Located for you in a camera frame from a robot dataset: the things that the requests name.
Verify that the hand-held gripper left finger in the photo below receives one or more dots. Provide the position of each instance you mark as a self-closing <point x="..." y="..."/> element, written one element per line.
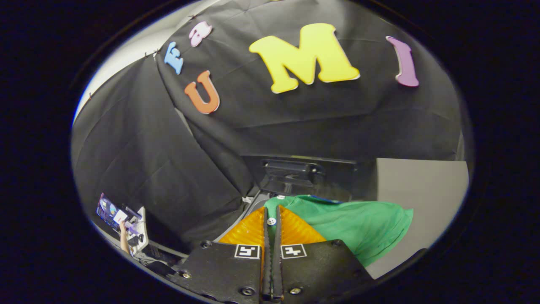
<point x="223" y="274"/>

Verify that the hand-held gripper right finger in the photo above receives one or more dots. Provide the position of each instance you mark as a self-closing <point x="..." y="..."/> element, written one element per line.
<point x="320" y="270"/>

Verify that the green polo shirt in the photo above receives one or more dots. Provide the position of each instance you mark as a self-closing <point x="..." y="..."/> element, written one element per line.
<point x="363" y="228"/>

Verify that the dark washing machine lid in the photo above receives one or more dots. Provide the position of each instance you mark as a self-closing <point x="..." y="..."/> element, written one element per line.
<point x="295" y="175"/>

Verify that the grey cabinet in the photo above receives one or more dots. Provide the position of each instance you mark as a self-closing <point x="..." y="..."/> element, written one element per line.
<point x="426" y="198"/>

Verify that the computer monitor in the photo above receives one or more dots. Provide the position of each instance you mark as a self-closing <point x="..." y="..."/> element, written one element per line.
<point x="110" y="211"/>

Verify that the black backdrop cloth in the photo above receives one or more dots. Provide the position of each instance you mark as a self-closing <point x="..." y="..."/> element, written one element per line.
<point x="295" y="122"/>

